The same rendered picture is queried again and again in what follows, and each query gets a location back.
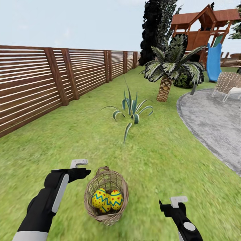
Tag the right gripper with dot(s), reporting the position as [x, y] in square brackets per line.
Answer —
[169, 211]

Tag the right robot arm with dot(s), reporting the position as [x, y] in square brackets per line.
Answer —
[186, 230]

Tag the wicker basket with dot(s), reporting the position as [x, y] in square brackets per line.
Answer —
[112, 217]

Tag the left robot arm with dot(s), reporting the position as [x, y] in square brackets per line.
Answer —
[44, 206]

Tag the easter egg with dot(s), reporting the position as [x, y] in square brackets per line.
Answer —
[106, 207]
[116, 200]
[99, 198]

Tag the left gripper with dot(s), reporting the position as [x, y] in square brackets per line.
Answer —
[80, 173]

